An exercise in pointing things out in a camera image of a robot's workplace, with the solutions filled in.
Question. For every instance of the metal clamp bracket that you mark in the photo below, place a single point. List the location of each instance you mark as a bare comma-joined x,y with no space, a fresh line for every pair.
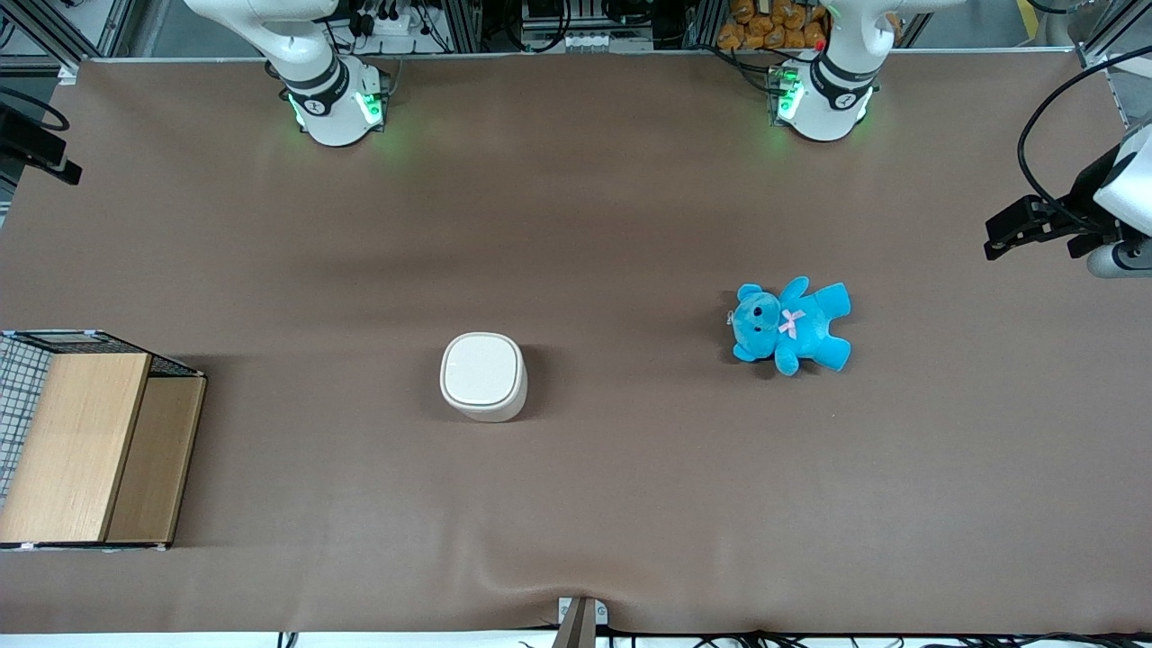
580,621

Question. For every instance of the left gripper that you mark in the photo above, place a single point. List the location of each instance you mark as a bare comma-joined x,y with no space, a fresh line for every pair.
1083,208

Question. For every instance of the wooden cabinet box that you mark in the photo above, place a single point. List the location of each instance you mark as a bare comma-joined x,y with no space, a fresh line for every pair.
81,450

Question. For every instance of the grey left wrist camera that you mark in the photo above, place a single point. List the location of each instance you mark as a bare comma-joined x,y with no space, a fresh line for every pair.
1116,259

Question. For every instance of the orange plush toy pile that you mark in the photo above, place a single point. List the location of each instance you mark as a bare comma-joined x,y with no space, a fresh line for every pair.
774,25

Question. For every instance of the white power strip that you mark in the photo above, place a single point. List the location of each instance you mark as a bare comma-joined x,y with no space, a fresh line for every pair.
391,22

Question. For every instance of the blue teddy bear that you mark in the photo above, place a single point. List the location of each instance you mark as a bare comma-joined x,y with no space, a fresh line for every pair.
792,326

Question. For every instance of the aluminium frame post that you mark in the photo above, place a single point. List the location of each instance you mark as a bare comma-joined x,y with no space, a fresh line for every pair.
1107,54
63,31

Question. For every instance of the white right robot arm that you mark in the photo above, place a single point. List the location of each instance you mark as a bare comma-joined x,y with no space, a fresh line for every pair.
333,99

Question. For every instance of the white trash can with lid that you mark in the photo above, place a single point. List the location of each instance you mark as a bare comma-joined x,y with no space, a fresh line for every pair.
483,376

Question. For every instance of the brown table mat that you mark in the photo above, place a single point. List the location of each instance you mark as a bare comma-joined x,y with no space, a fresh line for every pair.
630,468

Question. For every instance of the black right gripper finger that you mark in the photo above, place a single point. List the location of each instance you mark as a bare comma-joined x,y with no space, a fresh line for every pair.
63,175
31,135

